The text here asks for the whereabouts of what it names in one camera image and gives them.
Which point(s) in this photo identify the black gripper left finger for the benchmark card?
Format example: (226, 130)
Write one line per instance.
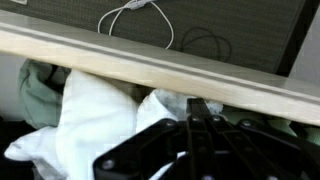
(196, 140)

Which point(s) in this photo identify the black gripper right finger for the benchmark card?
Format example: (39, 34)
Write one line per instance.
(253, 150)

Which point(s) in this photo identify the light wooden drawer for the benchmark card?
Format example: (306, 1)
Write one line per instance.
(166, 73)

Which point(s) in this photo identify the white garment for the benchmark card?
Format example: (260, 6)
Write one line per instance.
(93, 126)

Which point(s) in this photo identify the dark baseboard strip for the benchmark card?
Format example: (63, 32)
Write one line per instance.
(293, 36)

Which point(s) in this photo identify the grey green garment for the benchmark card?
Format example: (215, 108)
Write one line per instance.
(36, 96)

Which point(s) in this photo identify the black garment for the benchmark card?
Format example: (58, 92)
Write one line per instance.
(13, 150)

